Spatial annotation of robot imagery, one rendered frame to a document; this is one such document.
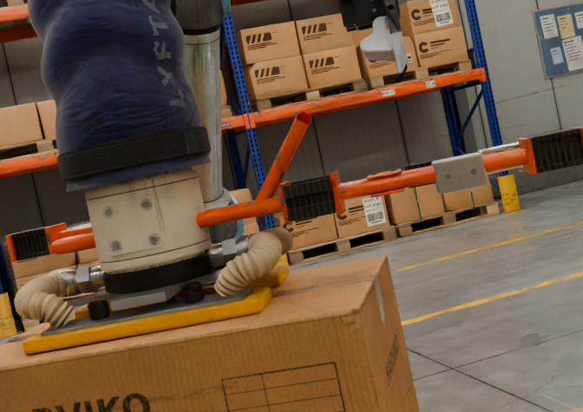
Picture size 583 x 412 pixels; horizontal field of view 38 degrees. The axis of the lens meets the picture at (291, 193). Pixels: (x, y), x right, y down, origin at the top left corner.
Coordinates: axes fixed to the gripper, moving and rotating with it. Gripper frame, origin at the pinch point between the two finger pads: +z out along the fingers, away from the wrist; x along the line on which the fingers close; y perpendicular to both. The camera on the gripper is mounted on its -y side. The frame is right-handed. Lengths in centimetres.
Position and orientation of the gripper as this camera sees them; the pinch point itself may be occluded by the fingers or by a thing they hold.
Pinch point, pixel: (406, 77)
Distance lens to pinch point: 123.7
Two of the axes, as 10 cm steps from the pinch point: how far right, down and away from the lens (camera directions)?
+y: -9.7, 2.0, 1.5
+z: 2.1, 9.8, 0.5
